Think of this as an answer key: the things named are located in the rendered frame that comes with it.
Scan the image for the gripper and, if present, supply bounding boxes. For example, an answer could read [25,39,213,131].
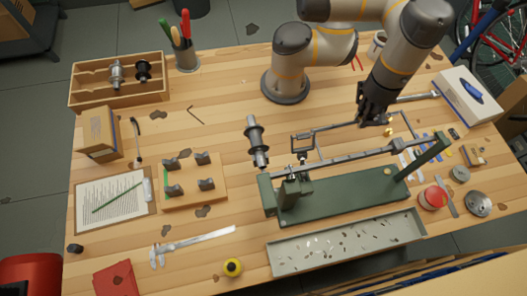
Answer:
[356,73,399,128]

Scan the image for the grey scale beam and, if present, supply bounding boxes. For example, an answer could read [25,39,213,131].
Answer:
[269,137,439,181]

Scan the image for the green beam scale body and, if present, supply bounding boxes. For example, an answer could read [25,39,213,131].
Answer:
[256,130,453,229]

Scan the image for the grey bicycle hub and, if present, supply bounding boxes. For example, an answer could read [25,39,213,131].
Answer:
[243,113,271,173]

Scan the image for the black bicycle hub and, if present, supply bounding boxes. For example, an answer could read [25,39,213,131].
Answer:
[134,59,153,84]

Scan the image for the silver bicycle hub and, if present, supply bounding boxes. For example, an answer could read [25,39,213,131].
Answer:
[108,59,126,92]

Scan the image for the large grey poise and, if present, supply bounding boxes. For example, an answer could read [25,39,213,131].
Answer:
[390,137,408,155]

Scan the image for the silver wrench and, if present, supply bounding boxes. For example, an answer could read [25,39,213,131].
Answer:
[395,89,442,105]

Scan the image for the blue tyre lever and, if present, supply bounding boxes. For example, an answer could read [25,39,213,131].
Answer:
[414,132,429,155]
[423,131,445,164]

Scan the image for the white flat spanner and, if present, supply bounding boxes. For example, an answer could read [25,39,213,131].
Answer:
[406,147,426,185]
[397,152,416,184]

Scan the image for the white mug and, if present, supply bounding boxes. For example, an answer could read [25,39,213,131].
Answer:
[366,29,389,63]

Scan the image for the yellow tyre lever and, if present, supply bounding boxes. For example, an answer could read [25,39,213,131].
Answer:
[430,127,454,159]

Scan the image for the white box with blue print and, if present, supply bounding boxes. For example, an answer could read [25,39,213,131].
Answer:
[430,64,505,129]

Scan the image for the red capped tin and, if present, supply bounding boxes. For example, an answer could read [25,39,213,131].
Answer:
[416,185,449,213]

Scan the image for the grey round disc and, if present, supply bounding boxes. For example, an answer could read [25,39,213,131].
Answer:
[449,164,472,185]

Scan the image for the small cardboard box blue stripe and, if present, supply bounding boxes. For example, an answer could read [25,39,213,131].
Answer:
[458,142,489,169]

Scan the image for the steel ruler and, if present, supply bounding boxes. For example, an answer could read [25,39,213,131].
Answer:
[434,174,460,219]

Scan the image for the grey parts tray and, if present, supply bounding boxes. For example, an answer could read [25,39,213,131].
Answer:
[264,205,429,279]

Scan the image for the blue pole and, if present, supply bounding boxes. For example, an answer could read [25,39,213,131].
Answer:
[448,0,512,65]

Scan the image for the silver round disc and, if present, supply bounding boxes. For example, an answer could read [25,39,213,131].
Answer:
[463,189,493,218]

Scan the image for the large cardboard box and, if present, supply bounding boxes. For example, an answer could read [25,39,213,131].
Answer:
[492,73,527,143]

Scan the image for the red bicycle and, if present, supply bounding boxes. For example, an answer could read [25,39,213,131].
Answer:
[453,0,527,99]

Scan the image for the dark crate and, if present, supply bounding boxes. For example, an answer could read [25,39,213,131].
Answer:
[505,130,527,174]

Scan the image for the black hex key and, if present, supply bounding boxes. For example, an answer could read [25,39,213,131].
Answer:
[186,105,206,126]

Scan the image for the cardboard box with blue tape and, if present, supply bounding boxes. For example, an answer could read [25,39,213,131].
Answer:
[300,242,527,296]

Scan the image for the grey tool cup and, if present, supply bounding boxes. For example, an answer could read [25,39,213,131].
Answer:
[171,38,201,74]

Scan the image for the wooden vee block board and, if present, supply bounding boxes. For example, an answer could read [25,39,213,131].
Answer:
[157,151,229,213]

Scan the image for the yellow and black roll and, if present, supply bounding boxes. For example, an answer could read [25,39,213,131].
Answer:
[222,257,244,278]

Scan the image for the dark round bin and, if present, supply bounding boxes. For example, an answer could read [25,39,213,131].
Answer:
[171,0,212,21]

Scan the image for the steel caliper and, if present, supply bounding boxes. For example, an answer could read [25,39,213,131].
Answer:
[147,224,237,271]

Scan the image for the brown clipboard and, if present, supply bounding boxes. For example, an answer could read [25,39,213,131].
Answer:
[73,165,158,237]

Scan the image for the green pencil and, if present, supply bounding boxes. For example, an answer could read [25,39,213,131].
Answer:
[91,181,144,214]

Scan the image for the cardboard box with blue stripe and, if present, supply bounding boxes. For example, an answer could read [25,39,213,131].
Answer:
[76,104,125,165]

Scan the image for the white printed paper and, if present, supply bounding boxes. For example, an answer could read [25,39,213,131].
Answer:
[75,169,150,234]

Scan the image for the wooden slotted tray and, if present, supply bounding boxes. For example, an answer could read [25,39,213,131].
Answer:
[67,50,171,115]

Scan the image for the dark trolley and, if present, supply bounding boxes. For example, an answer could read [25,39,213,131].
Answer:
[0,0,69,64]

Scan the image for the red bin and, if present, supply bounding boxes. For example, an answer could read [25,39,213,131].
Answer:
[0,252,64,296]

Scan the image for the red handled pliers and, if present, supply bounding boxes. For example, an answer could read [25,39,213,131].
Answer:
[349,52,365,72]

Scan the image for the grey wire pan hanger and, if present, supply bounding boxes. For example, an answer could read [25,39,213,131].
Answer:
[289,109,417,164]

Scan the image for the red handled screwdriver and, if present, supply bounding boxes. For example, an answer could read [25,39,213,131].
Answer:
[179,8,192,41]

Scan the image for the green handled screwdriver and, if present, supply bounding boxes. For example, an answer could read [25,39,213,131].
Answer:
[158,17,175,44]

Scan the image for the black handled steel tool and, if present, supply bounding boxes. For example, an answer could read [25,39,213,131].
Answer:
[129,115,144,164]

